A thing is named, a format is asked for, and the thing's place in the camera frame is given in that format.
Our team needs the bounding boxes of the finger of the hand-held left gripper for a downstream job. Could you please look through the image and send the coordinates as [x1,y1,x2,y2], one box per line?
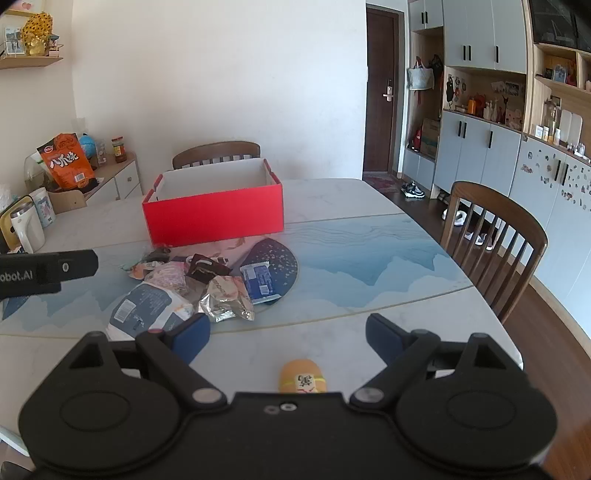
[34,250,99,283]

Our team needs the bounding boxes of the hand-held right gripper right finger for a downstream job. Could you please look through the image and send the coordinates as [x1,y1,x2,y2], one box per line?
[349,314,522,409]

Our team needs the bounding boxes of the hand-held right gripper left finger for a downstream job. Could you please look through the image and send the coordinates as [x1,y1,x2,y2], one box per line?
[69,314,229,409]

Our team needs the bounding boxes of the silver foil snack packet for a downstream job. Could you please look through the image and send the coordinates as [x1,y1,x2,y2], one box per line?
[198,275,256,324]

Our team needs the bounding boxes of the white blue-grey snack bag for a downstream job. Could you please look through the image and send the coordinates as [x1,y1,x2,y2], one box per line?
[106,282,195,342]

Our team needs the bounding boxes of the pale purple snack packet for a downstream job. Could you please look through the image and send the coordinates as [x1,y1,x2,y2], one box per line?
[142,261,195,298]

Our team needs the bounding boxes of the dark brown snack packet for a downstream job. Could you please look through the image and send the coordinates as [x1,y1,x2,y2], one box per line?
[185,254,233,283]

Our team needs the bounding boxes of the blue snack bar packet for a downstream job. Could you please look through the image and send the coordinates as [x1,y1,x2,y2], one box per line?
[239,263,281,305]

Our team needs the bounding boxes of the orange snack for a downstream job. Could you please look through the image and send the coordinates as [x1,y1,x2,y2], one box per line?
[278,359,328,394]

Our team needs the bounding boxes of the red cardboard box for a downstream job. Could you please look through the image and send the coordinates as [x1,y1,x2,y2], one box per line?
[142,158,284,247]

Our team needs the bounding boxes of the white blue marble desktop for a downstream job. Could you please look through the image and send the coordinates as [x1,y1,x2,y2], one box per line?
[0,178,525,462]

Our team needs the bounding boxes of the white kettle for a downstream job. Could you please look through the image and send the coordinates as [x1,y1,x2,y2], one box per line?
[10,205,46,254]

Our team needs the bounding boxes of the yellow container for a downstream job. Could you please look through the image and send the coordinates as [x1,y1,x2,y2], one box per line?
[0,196,35,254]

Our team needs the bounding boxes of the light wooden holder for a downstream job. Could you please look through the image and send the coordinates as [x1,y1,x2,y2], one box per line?
[47,189,88,214]

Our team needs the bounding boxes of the patterned paper cup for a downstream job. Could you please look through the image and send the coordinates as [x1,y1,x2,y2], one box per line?
[28,187,57,228]

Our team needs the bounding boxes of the small orange packet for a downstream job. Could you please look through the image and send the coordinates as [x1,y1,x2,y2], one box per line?
[122,261,160,280]

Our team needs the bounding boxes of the white wooden sideboard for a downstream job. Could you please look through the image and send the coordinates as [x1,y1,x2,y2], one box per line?
[83,152,144,204]

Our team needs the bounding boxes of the orange snack bag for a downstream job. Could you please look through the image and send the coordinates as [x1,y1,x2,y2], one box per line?
[37,133,96,191]

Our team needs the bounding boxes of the dark speckled round fan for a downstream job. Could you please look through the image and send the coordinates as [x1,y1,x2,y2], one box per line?
[230,237,300,309]

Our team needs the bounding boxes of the white sandals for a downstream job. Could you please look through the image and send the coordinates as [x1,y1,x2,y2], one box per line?
[464,231,497,251]

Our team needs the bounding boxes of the red patterned doormat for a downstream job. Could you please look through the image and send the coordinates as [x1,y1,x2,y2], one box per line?
[363,172,402,192]

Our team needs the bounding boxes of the brown wooden chair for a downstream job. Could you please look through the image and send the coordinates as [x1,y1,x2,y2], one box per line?
[440,181,549,325]
[172,141,262,171]

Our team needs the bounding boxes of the brown cardboard carton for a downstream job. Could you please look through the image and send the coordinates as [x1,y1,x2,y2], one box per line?
[419,119,441,160]

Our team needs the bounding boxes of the grey wooden cabinet unit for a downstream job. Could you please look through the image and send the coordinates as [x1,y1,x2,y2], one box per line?
[401,0,591,282]

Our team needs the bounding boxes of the dark brown door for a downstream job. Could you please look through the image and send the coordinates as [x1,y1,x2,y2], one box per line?
[363,6,400,176]

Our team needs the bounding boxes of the golden ornament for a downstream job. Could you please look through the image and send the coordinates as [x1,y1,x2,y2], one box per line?
[21,11,53,56]

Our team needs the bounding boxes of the grey hanging bag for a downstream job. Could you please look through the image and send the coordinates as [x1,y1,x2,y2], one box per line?
[407,58,435,91]

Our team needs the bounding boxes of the tall glass jar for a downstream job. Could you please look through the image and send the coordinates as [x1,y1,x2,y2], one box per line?
[542,99,557,137]

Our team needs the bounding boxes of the white board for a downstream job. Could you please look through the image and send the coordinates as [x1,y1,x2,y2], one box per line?
[558,108,585,144]

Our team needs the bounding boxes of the black television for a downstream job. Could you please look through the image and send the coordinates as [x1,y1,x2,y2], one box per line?
[527,0,591,48]

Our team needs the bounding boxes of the wooden wall shelf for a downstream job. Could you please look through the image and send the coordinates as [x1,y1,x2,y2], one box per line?
[0,55,64,71]

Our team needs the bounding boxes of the photo frame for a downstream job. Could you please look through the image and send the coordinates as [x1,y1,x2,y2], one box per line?
[4,27,25,56]

